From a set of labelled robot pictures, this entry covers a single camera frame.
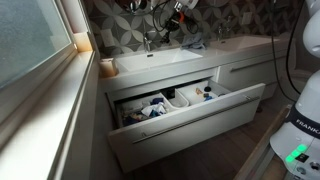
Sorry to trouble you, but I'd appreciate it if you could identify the grey crumpled towel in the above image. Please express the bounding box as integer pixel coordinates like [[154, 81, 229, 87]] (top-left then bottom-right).
[[179, 31, 209, 51]]

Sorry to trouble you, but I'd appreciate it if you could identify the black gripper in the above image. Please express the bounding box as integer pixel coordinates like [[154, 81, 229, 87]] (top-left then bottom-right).
[[161, 10, 187, 44]]

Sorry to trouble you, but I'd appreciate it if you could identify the round wall mirror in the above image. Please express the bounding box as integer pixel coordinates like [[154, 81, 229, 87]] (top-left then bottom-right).
[[114, 0, 161, 16]]

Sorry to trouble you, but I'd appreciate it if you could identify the frosted glass window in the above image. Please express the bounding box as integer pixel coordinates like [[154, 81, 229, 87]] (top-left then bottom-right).
[[0, 0, 74, 89]]

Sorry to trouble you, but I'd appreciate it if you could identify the white vanity cabinet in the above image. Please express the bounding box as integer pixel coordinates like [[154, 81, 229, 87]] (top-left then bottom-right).
[[97, 32, 298, 175]]

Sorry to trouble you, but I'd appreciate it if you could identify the white rectangular sink basin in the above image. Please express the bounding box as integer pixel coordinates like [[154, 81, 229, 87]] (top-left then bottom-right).
[[114, 47, 204, 74], [209, 34, 280, 53]]

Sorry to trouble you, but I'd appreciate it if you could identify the white open vanity drawer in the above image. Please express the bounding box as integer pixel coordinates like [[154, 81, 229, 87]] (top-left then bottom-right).
[[106, 77, 267, 175]]

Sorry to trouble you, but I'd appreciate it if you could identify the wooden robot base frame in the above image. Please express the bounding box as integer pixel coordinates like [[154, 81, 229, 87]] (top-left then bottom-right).
[[233, 103, 295, 180]]

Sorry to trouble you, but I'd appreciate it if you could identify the pile of small toiletry bottles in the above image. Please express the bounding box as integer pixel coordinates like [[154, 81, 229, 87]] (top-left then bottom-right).
[[120, 96, 168, 127]]

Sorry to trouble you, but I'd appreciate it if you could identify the white closed vanity drawer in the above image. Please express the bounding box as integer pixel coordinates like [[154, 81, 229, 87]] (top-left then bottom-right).
[[217, 45, 297, 102]]

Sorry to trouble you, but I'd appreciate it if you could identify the white wall outlet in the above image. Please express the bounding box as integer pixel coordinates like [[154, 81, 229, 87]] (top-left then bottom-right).
[[241, 11, 253, 26], [100, 27, 116, 48]]

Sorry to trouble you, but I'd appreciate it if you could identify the chrome faucet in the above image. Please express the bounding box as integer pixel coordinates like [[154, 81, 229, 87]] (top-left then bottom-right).
[[216, 14, 235, 40], [142, 30, 158, 53]]

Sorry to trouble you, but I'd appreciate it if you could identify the white window sill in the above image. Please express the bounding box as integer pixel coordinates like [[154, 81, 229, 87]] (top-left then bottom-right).
[[0, 49, 98, 180]]

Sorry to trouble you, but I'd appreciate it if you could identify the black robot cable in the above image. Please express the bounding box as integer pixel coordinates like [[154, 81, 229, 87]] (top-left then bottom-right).
[[269, 0, 306, 103]]

